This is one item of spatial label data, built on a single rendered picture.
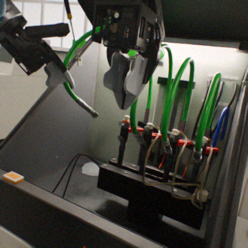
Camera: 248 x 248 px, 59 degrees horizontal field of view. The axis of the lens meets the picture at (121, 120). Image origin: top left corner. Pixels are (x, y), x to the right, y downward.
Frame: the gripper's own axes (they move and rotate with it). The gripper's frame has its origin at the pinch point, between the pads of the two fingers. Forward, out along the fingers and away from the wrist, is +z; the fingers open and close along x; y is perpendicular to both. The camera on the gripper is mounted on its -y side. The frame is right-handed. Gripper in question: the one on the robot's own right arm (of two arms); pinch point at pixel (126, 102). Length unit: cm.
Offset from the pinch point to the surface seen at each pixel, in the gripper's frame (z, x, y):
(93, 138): 32, -41, -57
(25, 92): 51, -255, -199
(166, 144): 11.6, 4.4, -18.3
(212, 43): -18, 6, -54
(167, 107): 1.6, 4.1, -13.7
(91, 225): 30.1, -5.6, -3.3
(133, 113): 4.7, -3.6, -13.2
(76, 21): -89, -325, -390
